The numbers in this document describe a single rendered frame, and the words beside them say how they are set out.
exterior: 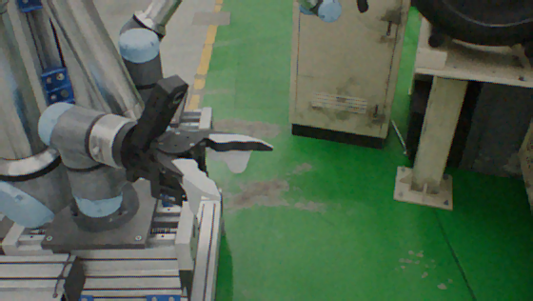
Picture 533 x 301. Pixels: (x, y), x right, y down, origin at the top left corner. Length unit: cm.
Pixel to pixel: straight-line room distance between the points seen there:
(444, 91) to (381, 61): 44
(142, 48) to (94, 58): 56
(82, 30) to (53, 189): 29
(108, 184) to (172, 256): 35
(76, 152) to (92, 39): 20
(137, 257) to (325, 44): 157
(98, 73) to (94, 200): 21
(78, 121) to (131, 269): 51
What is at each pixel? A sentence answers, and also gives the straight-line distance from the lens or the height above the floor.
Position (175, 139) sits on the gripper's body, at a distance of 63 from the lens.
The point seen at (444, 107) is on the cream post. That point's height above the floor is 49.
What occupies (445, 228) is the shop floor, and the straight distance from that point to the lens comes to 218.
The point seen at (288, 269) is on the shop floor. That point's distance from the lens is 187.
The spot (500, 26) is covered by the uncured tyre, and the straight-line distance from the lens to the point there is 151.
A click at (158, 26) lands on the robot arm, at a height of 94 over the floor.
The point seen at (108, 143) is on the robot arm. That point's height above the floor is 106.
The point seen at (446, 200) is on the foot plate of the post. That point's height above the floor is 4.
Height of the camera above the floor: 141
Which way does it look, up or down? 35 degrees down
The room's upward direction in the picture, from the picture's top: straight up
